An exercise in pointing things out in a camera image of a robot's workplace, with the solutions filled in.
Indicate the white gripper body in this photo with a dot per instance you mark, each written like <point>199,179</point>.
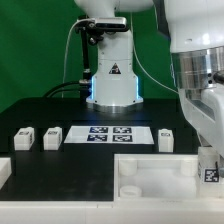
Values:
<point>206,115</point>

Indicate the white square table top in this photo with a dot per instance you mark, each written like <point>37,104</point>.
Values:
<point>164,176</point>

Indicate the black camera on mount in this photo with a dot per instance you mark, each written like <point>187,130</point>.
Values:
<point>109,24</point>

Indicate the white front rail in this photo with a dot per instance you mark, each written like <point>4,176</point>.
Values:
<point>153,212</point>

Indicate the white sheet with tags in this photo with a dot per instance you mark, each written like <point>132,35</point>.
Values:
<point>110,135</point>

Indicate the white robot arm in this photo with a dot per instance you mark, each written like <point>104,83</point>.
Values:
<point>196,29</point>

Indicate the white left obstacle block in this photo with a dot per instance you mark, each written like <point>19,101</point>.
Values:
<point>5,170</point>

